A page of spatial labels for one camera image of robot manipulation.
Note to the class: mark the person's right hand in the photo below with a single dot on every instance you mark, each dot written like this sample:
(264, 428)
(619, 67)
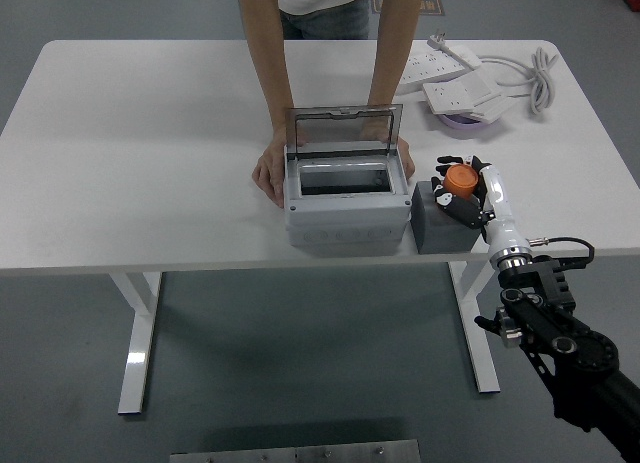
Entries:
(270, 173)

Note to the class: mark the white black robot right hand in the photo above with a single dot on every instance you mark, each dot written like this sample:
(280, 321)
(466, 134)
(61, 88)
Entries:
(500, 223)

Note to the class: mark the person's left hand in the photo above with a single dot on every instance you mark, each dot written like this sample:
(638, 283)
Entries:
(407, 158)

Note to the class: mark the orange cylindrical battery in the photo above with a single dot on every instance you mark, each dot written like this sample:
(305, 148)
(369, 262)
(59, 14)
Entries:
(460, 180)

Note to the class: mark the grey block battery holder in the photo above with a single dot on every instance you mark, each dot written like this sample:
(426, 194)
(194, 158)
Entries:
(440, 238)

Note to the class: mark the transparent hinged box lid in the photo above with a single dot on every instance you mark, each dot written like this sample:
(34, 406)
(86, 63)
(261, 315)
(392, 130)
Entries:
(330, 128)

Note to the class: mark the grey plastic electrical box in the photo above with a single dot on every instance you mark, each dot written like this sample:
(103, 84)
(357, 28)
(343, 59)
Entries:
(345, 218)

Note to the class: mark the person's left forearm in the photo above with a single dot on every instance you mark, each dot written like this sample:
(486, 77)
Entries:
(392, 53)

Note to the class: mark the person's right forearm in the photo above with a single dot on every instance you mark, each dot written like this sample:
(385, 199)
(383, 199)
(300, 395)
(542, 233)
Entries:
(267, 58)

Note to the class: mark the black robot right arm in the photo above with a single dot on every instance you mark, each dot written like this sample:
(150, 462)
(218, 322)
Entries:
(565, 343)

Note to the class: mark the purple round bowl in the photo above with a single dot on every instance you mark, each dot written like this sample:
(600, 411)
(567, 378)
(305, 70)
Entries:
(465, 124)

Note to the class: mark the long white power strip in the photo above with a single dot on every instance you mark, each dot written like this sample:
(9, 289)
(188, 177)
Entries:
(435, 68)

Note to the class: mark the white table leg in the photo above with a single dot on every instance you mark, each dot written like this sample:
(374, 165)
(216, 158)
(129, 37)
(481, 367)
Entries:
(482, 343)
(137, 343)

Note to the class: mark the brown floor sign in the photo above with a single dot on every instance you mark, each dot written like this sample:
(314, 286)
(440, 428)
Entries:
(432, 3)

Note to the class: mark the person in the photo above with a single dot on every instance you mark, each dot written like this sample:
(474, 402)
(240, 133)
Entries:
(325, 8)

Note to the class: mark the grey metal plate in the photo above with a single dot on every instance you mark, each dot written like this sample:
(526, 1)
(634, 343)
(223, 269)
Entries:
(295, 454)

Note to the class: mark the large white wall socket panel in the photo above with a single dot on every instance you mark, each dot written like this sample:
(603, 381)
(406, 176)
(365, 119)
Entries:
(455, 95)

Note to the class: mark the small white switch panel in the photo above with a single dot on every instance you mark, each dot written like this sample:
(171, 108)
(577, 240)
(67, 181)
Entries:
(495, 110)

